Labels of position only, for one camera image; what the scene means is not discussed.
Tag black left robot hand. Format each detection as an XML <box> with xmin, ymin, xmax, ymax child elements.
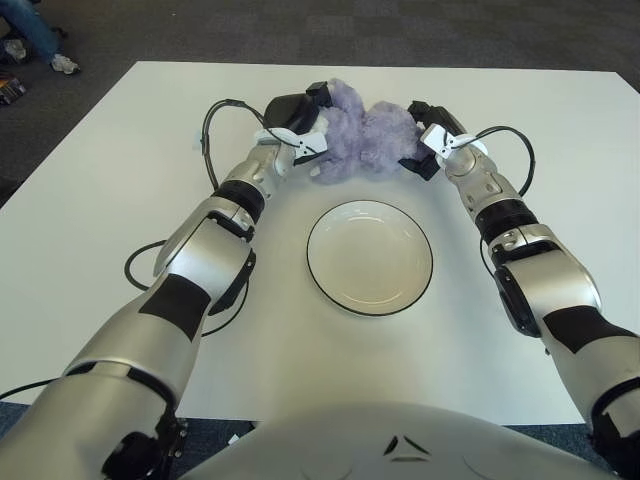
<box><xmin>262</xmin><ymin>82</ymin><xmax>335</xmax><ymax>135</ymax></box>

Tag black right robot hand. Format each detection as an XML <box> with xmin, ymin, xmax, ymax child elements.
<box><xmin>397</xmin><ymin>99</ymin><xmax>471</xmax><ymax>182</ymax></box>

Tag purple plush teddy bear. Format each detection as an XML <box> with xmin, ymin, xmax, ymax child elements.
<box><xmin>309</xmin><ymin>77</ymin><xmax>426</xmax><ymax>186</ymax></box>

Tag white plate black rim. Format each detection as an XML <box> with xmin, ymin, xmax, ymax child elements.
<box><xmin>306</xmin><ymin>199</ymin><xmax>435</xmax><ymax>319</ymax></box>

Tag white sneaker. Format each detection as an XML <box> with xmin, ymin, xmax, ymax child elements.
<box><xmin>49</xmin><ymin>53</ymin><xmax>81</xmax><ymax>76</ymax></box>

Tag person leg blue jeans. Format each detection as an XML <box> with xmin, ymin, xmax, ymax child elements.
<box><xmin>0</xmin><ymin>0</ymin><xmax>60</xmax><ymax>64</ymax></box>

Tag dark object on floor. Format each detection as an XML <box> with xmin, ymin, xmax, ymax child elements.
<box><xmin>0</xmin><ymin>74</ymin><xmax>27</xmax><ymax>106</ymax></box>

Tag silver robot torso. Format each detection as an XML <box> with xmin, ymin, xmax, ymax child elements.
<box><xmin>184</xmin><ymin>399</ymin><xmax>616</xmax><ymax>480</ymax></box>

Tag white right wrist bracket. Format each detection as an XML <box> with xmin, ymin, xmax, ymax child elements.
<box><xmin>418</xmin><ymin>124</ymin><xmax>489</xmax><ymax>161</ymax></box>

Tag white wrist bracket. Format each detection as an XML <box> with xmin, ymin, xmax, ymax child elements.
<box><xmin>253</xmin><ymin>127</ymin><xmax>329</xmax><ymax>169</ymax></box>
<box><xmin>418</xmin><ymin>124</ymin><xmax>489</xmax><ymax>161</ymax></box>

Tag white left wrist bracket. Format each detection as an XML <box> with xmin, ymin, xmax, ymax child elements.
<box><xmin>253</xmin><ymin>127</ymin><xmax>329</xmax><ymax>169</ymax></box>

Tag black frame under table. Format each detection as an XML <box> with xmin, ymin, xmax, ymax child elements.
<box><xmin>159</xmin><ymin>417</ymin><xmax>190</xmax><ymax>480</ymax></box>

